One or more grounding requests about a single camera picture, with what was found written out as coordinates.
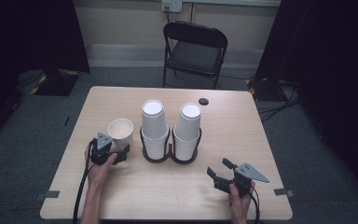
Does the person's left hand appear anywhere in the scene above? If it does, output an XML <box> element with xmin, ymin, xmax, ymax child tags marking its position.
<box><xmin>84</xmin><ymin>146</ymin><xmax>118</xmax><ymax>190</ymax></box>

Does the grey tape strip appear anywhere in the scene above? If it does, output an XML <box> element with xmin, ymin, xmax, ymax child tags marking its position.
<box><xmin>34</xmin><ymin>189</ymin><xmax>61</xmax><ymax>201</ymax></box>
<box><xmin>273</xmin><ymin>188</ymin><xmax>295</xmax><ymax>198</ymax></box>

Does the black curtain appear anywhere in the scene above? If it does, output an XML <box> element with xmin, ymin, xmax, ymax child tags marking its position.
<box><xmin>0</xmin><ymin>0</ymin><xmax>91</xmax><ymax>146</ymax></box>
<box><xmin>255</xmin><ymin>0</ymin><xmax>358</xmax><ymax>208</ymax></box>

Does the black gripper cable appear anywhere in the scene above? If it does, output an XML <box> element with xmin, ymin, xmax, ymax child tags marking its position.
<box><xmin>247</xmin><ymin>186</ymin><xmax>261</xmax><ymax>224</ymax></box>
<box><xmin>72</xmin><ymin>138</ymin><xmax>98</xmax><ymax>224</ymax></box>

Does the black stand base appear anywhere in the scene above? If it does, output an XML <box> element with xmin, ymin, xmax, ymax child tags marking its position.
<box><xmin>245</xmin><ymin>76</ymin><xmax>293</xmax><ymax>102</ymax></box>
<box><xmin>30</xmin><ymin>68</ymin><xmax>82</xmax><ymax>97</ymax></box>

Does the black double cup holder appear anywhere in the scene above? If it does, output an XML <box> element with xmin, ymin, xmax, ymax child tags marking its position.
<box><xmin>139</xmin><ymin>125</ymin><xmax>203</xmax><ymax>165</ymax></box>

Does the white wall socket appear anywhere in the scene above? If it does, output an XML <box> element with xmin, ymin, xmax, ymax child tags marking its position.
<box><xmin>161</xmin><ymin>0</ymin><xmax>184</xmax><ymax>14</ymax></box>

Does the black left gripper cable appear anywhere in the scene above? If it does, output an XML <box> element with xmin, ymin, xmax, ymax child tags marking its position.
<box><xmin>72</xmin><ymin>138</ymin><xmax>98</xmax><ymax>224</ymax></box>

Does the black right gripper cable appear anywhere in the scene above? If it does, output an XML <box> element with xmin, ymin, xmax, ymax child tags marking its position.
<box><xmin>247</xmin><ymin>186</ymin><xmax>261</xmax><ymax>224</ymax></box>

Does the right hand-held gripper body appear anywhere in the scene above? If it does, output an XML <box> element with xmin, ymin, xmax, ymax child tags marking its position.
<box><xmin>229</xmin><ymin>161</ymin><xmax>270</xmax><ymax>198</ymax></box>

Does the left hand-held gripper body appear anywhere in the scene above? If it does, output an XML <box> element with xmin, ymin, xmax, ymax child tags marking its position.
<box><xmin>89</xmin><ymin>132</ymin><xmax>117</xmax><ymax>166</ymax></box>

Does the bundle of black floor cables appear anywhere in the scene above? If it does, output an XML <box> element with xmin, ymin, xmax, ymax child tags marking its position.
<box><xmin>255</xmin><ymin>80</ymin><xmax>302</xmax><ymax>123</ymax></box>

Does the stack of white paper cups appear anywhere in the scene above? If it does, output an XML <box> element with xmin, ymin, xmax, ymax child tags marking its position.
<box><xmin>141</xmin><ymin>99</ymin><xmax>171</xmax><ymax>161</ymax></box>
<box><xmin>172</xmin><ymin>102</ymin><xmax>202</xmax><ymax>161</ymax></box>

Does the single white paper cup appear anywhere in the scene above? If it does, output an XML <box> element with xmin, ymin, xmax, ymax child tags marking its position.
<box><xmin>106</xmin><ymin>118</ymin><xmax>135</xmax><ymax>152</ymax></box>

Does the person's right hand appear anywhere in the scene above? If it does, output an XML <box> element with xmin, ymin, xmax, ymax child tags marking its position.
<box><xmin>228</xmin><ymin>181</ymin><xmax>256</xmax><ymax>217</ymax></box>

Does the black folding chair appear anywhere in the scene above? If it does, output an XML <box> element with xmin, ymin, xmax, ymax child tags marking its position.
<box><xmin>162</xmin><ymin>21</ymin><xmax>228</xmax><ymax>91</ymax></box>

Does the black socket cable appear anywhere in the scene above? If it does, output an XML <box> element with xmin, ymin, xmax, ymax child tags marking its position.
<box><xmin>164</xmin><ymin>6</ymin><xmax>174</xmax><ymax>41</ymax></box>

